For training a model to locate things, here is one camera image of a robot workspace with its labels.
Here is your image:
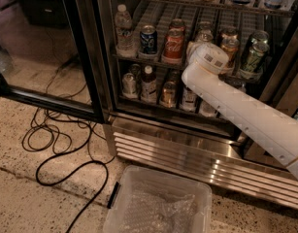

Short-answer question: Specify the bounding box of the silver can bottom shelf front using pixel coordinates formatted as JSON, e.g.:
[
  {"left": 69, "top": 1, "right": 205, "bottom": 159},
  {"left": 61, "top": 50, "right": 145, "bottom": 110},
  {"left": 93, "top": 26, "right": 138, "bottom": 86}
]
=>
[{"left": 122, "top": 73, "right": 138, "bottom": 99}]

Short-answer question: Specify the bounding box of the stainless steel fridge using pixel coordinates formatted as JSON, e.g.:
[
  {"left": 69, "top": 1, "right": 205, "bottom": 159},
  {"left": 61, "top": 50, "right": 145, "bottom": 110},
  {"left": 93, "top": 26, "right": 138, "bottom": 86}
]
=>
[{"left": 91, "top": 0, "right": 298, "bottom": 210}]

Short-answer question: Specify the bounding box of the clear water bottle middle shelf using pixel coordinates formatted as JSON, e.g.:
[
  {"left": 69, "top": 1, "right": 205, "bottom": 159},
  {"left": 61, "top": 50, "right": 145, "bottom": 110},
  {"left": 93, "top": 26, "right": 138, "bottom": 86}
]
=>
[{"left": 115, "top": 4, "right": 136, "bottom": 57}]

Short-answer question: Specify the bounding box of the gold soda can rear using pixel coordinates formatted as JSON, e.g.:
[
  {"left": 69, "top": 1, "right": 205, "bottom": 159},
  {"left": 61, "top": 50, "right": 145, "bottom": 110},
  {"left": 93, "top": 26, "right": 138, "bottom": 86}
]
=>
[{"left": 219, "top": 27, "right": 238, "bottom": 40}]

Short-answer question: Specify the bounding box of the red coca-cola can rear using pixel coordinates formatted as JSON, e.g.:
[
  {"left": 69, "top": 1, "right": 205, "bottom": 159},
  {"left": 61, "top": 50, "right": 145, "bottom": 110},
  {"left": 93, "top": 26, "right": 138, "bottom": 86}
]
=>
[{"left": 169, "top": 18, "right": 185, "bottom": 33}]

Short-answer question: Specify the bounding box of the silver 7up can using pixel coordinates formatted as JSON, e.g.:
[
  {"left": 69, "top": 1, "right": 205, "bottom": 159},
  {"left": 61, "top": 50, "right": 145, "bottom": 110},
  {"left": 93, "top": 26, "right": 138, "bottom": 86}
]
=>
[
  {"left": 198, "top": 21, "right": 213, "bottom": 33},
  {"left": 195, "top": 33, "right": 214, "bottom": 43}
]

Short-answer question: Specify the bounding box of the dark juice bottle left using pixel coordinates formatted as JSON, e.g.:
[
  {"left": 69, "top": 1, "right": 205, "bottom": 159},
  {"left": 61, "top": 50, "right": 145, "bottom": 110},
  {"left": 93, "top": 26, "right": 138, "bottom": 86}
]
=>
[{"left": 141, "top": 65, "right": 157, "bottom": 103}]

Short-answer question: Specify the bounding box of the glass fridge door open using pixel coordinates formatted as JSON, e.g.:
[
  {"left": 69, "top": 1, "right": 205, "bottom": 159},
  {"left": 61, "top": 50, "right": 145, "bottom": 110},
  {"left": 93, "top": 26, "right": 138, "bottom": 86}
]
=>
[{"left": 0, "top": 0, "right": 107, "bottom": 123}]

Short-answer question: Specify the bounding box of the clear water bottle bottom right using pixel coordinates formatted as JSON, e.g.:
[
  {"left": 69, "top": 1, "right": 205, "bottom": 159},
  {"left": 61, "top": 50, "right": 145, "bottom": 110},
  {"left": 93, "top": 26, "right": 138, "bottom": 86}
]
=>
[{"left": 226, "top": 79, "right": 247, "bottom": 93}]

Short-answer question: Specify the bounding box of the gold soda can front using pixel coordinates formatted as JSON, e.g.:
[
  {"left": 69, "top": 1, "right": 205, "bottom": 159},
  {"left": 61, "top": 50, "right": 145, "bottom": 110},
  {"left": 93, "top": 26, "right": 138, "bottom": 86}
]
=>
[{"left": 220, "top": 39, "right": 240, "bottom": 74}]

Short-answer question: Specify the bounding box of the red coca-cola can front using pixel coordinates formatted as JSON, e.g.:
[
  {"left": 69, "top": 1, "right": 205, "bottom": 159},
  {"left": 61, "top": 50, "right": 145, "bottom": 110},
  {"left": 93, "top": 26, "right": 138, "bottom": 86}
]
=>
[{"left": 162, "top": 28, "right": 184, "bottom": 64}]

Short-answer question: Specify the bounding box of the green soda can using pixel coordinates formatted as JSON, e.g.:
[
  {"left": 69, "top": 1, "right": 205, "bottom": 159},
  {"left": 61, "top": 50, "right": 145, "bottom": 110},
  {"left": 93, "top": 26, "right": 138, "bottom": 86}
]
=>
[
  {"left": 239, "top": 42, "right": 270, "bottom": 80},
  {"left": 247, "top": 30, "right": 269, "bottom": 48}
]

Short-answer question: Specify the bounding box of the green soda can front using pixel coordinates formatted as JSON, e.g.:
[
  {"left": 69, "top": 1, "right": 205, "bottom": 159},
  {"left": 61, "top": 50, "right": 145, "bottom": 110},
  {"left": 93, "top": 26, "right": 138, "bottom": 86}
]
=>
[{"left": 239, "top": 42, "right": 270, "bottom": 80}]

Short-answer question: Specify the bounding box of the copper can bottom shelf front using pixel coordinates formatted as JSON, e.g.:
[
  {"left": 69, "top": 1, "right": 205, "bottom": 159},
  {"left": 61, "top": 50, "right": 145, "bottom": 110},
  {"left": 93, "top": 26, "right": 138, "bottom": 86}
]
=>
[{"left": 159, "top": 81, "right": 177, "bottom": 108}]

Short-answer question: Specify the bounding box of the green soda can rear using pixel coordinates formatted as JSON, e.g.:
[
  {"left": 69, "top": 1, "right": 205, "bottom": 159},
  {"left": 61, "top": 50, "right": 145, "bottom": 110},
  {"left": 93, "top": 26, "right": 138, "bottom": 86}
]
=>
[{"left": 247, "top": 30, "right": 269, "bottom": 48}]

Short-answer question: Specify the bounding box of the closed right glass fridge door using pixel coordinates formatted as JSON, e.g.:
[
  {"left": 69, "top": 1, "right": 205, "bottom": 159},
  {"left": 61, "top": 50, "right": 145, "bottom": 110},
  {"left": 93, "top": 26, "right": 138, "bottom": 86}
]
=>
[{"left": 244, "top": 73, "right": 298, "bottom": 169}]

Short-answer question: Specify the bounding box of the black floor cable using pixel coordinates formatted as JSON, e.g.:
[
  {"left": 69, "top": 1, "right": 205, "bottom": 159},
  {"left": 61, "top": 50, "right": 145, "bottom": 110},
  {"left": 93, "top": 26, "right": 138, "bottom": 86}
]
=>
[{"left": 0, "top": 26, "right": 116, "bottom": 233}]

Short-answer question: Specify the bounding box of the clear plastic storage bin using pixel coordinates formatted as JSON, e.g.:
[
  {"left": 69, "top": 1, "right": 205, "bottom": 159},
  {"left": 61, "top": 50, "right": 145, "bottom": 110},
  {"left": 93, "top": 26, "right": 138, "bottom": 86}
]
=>
[{"left": 103, "top": 166, "right": 212, "bottom": 233}]

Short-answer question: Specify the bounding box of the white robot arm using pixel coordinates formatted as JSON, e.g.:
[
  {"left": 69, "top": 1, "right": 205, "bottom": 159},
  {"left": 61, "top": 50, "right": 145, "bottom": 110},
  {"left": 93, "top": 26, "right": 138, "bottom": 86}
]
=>
[{"left": 182, "top": 43, "right": 298, "bottom": 180}]

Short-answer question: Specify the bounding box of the silver can shelf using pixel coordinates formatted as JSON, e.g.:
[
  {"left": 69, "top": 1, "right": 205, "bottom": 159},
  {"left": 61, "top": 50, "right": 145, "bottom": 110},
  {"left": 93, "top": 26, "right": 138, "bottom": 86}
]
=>
[
  {"left": 129, "top": 63, "right": 141, "bottom": 78},
  {"left": 122, "top": 73, "right": 138, "bottom": 99}
]

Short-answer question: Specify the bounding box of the silver 7up can front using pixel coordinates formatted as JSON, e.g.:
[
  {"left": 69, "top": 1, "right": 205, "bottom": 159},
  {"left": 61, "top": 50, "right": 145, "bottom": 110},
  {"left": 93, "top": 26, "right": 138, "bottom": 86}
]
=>
[{"left": 195, "top": 33, "right": 214, "bottom": 43}]

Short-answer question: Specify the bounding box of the dark juice bottle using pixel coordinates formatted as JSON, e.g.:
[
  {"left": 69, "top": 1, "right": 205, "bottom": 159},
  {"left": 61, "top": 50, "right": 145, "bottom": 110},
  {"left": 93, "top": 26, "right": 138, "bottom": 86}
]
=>
[
  {"left": 180, "top": 85, "right": 197, "bottom": 112},
  {"left": 141, "top": 65, "right": 157, "bottom": 103}
]

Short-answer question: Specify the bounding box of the red coca-cola can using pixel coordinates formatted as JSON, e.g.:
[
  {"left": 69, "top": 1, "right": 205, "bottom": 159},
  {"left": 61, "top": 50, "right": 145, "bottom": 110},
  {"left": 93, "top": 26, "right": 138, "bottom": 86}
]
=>
[
  {"left": 169, "top": 18, "right": 185, "bottom": 33},
  {"left": 162, "top": 28, "right": 184, "bottom": 64}
]

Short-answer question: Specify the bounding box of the silver can bottom shelf rear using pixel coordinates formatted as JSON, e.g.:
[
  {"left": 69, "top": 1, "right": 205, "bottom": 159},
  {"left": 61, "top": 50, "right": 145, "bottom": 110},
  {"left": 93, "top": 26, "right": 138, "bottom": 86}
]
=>
[{"left": 129, "top": 63, "right": 141, "bottom": 78}]

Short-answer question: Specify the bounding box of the blue pepsi can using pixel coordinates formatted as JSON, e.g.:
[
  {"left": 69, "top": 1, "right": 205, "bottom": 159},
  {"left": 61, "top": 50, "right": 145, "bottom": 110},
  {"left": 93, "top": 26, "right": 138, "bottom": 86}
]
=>
[{"left": 139, "top": 24, "right": 157, "bottom": 60}]

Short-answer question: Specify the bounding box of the bubble wrap sheet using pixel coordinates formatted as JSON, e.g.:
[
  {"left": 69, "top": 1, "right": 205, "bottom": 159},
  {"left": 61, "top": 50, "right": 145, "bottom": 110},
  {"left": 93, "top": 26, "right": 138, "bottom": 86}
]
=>
[{"left": 118, "top": 183, "right": 196, "bottom": 233}]

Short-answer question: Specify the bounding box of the dark juice bottle right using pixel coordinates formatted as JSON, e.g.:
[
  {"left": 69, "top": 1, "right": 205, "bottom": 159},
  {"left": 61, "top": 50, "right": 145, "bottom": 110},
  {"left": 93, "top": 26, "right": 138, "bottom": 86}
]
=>
[{"left": 180, "top": 85, "right": 197, "bottom": 112}]

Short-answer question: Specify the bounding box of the gold soda can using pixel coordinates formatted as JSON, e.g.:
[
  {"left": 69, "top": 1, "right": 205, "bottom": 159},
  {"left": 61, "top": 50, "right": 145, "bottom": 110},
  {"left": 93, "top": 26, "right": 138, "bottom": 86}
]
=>
[
  {"left": 220, "top": 39, "right": 240, "bottom": 74},
  {"left": 219, "top": 27, "right": 238, "bottom": 40}
]

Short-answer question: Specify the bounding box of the silver 7up can rear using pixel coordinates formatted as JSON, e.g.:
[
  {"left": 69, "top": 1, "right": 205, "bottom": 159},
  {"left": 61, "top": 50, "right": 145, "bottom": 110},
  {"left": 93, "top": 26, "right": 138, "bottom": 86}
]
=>
[{"left": 198, "top": 21, "right": 213, "bottom": 33}]

